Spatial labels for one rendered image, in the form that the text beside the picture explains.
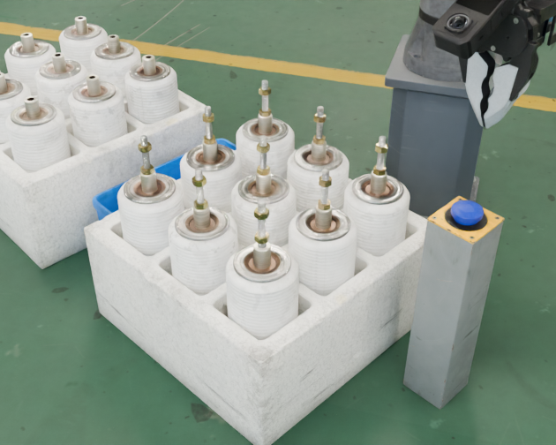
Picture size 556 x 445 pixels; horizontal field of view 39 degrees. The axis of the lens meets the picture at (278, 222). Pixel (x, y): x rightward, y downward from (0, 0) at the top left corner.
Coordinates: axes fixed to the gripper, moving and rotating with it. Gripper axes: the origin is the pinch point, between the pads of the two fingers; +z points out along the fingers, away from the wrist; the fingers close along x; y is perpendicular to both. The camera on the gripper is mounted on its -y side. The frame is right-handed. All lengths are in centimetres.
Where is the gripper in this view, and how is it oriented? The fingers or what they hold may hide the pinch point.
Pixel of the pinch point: (484, 119)
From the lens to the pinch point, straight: 94.2
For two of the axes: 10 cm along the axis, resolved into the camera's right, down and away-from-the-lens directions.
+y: 7.1, -4.2, 5.6
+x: -7.0, -4.3, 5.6
